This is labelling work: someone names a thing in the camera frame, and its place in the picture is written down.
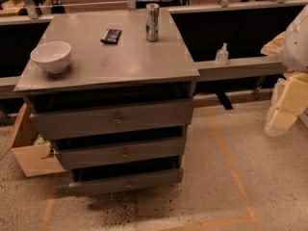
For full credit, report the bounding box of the white ceramic bowl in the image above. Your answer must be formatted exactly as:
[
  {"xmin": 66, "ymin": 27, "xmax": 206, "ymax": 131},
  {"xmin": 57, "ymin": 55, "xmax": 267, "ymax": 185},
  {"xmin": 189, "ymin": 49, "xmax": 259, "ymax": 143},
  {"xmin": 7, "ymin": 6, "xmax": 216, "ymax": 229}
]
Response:
[{"xmin": 30, "ymin": 41, "xmax": 71, "ymax": 73}]

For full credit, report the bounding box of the top grey drawer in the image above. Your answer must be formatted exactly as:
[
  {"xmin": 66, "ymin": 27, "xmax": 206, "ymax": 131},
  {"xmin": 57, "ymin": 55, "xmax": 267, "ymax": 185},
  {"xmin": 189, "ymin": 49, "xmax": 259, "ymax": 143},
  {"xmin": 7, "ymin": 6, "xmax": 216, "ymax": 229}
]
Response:
[{"xmin": 31, "ymin": 98, "xmax": 193, "ymax": 140}]

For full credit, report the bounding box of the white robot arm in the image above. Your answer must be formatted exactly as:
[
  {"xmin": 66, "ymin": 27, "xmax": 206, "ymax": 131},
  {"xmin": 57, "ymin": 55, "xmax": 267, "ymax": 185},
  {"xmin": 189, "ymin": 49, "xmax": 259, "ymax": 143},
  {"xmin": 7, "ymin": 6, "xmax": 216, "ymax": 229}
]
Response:
[{"xmin": 261, "ymin": 6, "xmax": 308, "ymax": 137}]

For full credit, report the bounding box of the bottom grey drawer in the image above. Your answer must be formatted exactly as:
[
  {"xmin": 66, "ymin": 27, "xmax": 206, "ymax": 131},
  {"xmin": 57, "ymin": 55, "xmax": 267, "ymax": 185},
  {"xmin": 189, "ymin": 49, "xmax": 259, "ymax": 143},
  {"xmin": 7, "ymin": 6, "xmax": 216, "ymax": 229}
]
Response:
[{"xmin": 69, "ymin": 168, "xmax": 184, "ymax": 194}]

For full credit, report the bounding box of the grey metal railing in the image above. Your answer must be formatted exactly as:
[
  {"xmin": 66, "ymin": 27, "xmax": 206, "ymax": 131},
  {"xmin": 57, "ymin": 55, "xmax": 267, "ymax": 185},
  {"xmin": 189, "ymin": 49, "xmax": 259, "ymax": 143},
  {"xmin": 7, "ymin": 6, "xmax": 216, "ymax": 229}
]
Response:
[{"xmin": 0, "ymin": 0, "xmax": 307, "ymax": 99}]

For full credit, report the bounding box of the middle grey drawer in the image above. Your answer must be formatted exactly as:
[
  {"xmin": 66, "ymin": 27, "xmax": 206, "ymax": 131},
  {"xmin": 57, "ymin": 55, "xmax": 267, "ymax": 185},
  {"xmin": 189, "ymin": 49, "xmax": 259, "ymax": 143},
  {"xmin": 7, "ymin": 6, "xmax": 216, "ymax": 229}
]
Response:
[{"xmin": 55, "ymin": 136, "xmax": 186, "ymax": 169}]

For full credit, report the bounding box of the silver redbull can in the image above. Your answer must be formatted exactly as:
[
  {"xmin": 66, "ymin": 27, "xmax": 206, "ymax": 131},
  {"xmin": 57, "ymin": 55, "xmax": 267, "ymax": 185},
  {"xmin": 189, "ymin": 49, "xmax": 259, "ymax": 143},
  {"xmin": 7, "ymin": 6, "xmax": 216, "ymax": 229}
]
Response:
[{"xmin": 145, "ymin": 3, "xmax": 160, "ymax": 41}]

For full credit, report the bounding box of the grey drawer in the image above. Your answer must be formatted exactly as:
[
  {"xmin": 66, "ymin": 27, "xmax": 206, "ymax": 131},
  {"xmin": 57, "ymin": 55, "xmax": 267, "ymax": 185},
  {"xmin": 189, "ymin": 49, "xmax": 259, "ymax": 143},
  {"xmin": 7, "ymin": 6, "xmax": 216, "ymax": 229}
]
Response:
[
  {"xmin": 69, "ymin": 168, "xmax": 184, "ymax": 194},
  {"xmin": 55, "ymin": 136, "xmax": 186, "ymax": 169},
  {"xmin": 31, "ymin": 98, "xmax": 193, "ymax": 140}
]

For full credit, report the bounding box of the black snack bar packet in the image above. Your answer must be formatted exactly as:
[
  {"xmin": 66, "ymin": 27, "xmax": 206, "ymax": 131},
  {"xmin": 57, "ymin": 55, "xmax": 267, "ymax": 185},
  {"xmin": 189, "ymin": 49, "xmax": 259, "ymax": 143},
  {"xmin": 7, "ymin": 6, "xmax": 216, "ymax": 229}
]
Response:
[{"xmin": 100, "ymin": 29, "xmax": 121, "ymax": 44}]

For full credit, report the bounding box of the brown cardboard box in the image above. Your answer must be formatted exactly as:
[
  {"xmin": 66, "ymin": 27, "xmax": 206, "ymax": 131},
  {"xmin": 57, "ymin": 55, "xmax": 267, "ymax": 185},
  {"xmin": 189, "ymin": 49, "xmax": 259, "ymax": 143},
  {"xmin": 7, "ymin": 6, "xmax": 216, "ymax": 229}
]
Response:
[{"xmin": 0, "ymin": 104, "xmax": 64, "ymax": 177}]

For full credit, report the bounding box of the grey drawer cabinet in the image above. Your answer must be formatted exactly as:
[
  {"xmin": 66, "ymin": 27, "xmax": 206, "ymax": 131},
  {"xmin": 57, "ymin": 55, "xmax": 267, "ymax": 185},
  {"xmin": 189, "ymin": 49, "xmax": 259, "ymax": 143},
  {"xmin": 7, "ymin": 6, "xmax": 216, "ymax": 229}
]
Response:
[{"xmin": 13, "ymin": 9, "xmax": 201, "ymax": 197}]

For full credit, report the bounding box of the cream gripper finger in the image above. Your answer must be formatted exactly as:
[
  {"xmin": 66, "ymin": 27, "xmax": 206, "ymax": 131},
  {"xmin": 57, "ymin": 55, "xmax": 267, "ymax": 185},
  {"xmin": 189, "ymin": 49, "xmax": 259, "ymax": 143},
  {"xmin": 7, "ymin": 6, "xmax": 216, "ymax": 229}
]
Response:
[{"xmin": 265, "ymin": 73, "xmax": 308, "ymax": 137}]

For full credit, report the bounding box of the clear sanitizer bottle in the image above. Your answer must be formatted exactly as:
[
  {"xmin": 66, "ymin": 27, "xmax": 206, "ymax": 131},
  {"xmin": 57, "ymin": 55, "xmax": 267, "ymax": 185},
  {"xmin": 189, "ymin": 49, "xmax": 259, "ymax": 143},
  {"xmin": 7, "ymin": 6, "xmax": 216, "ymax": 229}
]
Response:
[{"xmin": 215, "ymin": 43, "xmax": 229, "ymax": 65}]

